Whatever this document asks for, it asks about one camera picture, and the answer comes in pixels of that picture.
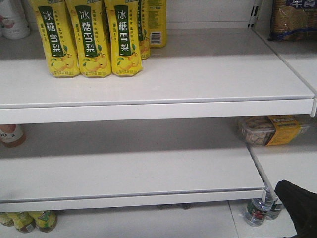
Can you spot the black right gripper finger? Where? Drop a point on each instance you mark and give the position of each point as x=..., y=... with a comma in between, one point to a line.
x=301, y=205

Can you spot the clear water bottle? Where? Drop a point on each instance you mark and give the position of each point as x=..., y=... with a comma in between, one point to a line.
x=275, y=210
x=256, y=211

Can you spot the clear cookie box yellow label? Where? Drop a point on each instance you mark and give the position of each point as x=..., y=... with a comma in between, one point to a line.
x=273, y=130

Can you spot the white metal shelving unit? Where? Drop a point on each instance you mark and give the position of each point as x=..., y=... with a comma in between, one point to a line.
x=157, y=155

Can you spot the biscuit pack blue label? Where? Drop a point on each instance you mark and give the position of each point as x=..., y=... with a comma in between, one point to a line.
x=293, y=20

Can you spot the yellow pear drink bottle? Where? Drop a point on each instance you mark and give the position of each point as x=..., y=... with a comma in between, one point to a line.
x=143, y=26
x=57, y=37
x=124, y=37
x=92, y=41
x=157, y=23

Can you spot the orange C100 juice bottle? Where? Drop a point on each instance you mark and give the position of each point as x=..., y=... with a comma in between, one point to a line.
x=12, y=135

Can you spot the white peach drink bottle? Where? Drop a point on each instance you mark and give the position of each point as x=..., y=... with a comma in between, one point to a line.
x=13, y=20

